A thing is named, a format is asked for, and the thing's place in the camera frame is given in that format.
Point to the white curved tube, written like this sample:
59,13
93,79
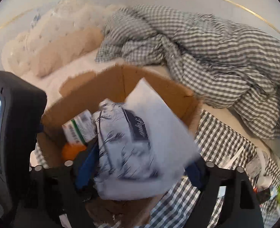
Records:
264,158

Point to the orange fruit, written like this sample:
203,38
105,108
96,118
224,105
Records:
70,151

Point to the gingham duvet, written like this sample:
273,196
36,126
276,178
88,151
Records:
229,65

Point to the gingham bed sheet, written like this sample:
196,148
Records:
215,141

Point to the clear plastic bottle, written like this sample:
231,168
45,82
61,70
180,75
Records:
254,166

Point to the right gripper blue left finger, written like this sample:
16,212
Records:
85,165

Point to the floral tissue pack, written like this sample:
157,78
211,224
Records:
144,147

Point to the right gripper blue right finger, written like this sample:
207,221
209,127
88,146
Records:
196,173

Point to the green white carton box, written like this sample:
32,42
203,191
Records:
81,129

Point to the cardboard box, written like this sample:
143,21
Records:
85,92

